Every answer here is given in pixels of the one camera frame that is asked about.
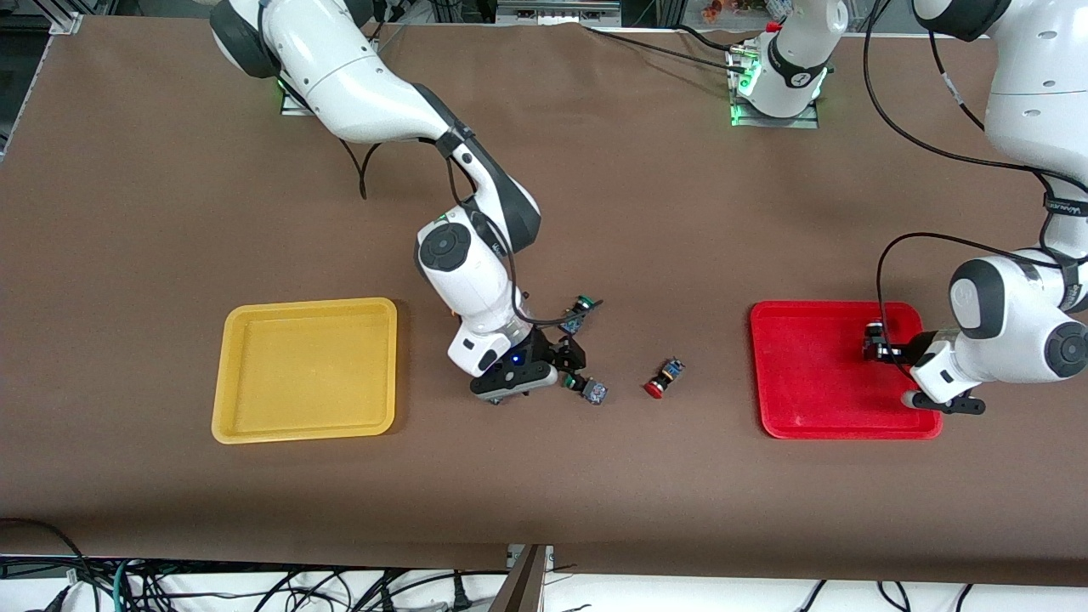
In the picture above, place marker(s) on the red button blue yellow block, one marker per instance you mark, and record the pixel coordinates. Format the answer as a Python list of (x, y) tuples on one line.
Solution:
[(663, 378)]

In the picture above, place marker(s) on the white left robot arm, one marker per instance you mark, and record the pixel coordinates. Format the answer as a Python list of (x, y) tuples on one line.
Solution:
[(1037, 85)]

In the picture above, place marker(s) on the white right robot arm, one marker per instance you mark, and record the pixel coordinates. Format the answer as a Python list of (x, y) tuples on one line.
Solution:
[(357, 85)]

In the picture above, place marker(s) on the red plastic tray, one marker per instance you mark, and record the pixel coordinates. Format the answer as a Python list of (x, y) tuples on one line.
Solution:
[(816, 382)]

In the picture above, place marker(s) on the yellow plastic tray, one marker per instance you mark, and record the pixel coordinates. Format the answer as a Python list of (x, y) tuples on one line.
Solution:
[(306, 370)]

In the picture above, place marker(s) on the brown table cover sheet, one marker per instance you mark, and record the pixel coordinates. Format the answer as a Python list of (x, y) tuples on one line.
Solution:
[(680, 212)]

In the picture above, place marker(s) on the green push button switch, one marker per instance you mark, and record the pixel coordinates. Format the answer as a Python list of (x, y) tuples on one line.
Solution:
[(574, 321), (595, 393)]

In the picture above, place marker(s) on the metal table leg post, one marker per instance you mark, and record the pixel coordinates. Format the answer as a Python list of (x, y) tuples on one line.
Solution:
[(525, 586)]

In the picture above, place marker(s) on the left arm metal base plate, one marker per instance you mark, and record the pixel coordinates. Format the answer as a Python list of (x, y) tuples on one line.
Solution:
[(773, 122)]

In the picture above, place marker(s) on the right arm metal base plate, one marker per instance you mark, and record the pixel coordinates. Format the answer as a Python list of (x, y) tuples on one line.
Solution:
[(291, 104)]

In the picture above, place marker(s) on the silver aluminium frame rail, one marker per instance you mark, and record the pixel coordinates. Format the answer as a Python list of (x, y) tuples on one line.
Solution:
[(557, 10)]

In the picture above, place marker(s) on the silver corner bracket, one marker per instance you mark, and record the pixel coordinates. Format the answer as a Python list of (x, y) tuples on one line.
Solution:
[(66, 23)]

